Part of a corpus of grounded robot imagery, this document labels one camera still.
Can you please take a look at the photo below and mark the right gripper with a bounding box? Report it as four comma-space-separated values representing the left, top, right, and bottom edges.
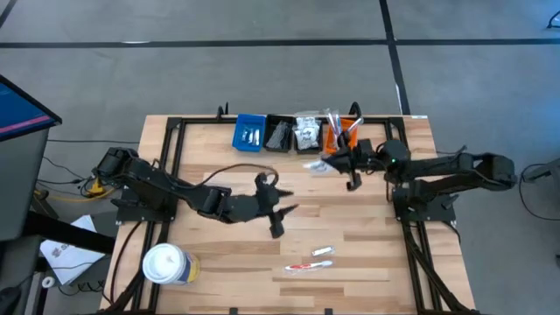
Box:
321, 130, 378, 192

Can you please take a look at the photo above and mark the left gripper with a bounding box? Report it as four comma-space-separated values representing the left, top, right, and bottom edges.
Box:
253, 172, 301, 240

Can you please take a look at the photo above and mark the bagged blue toothbrush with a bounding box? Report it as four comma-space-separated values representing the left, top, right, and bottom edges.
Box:
332, 111, 346, 142
323, 108, 340, 148
344, 115, 366, 137

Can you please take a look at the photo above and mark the printed vanity pack bag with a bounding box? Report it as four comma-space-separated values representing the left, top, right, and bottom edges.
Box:
296, 114, 321, 130

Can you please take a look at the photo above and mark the bagged black comb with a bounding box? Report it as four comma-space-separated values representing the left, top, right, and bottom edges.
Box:
269, 122, 289, 148
265, 126, 284, 150
276, 121, 292, 144

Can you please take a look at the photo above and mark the bagged red toothbrush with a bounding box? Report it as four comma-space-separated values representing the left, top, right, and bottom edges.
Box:
283, 260, 335, 276

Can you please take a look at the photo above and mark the orange plastic bin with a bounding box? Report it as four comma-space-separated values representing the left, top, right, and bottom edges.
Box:
321, 117, 355, 158

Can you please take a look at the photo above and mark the black plastic bin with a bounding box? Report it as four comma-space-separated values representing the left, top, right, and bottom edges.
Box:
262, 114, 295, 153
291, 115, 324, 155

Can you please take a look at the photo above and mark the blue plastic bin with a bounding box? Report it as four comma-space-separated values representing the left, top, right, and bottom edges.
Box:
231, 113, 267, 153

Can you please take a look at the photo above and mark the grey floor stand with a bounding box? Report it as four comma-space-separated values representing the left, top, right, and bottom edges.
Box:
522, 157, 560, 184

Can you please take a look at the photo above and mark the black cart leg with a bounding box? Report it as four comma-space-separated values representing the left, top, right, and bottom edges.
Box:
24, 211, 117, 256

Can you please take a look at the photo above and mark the white paper sheet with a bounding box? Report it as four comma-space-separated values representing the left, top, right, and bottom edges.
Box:
38, 213, 107, 286

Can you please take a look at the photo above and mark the grey computer cart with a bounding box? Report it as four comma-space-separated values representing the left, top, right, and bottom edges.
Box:
0, 127, 50, 242

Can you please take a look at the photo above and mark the blue screen monitor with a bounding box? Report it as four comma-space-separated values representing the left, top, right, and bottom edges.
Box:
0, 73, 63, 144

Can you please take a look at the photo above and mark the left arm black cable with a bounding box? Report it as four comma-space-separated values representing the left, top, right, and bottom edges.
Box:
203, 162, 281, 188

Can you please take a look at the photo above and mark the black aluminium table frame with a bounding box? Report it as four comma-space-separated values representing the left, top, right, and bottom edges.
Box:
98, 102, 480, 315

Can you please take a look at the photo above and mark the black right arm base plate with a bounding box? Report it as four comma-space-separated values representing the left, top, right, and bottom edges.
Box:
392, 186, 459, 223

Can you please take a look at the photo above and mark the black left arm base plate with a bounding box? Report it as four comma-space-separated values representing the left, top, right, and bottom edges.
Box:
114, 197, 179, 223

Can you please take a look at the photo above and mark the black looped floor cable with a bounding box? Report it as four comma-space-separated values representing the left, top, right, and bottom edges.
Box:
518, 162, 560, 222

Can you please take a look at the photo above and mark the yellow cable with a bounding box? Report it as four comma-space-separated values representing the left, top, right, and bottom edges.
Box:
43, 177, 119, 203

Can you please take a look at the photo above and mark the thin black floor cable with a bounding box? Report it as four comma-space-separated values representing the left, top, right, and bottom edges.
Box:
46, 138, 141, 145

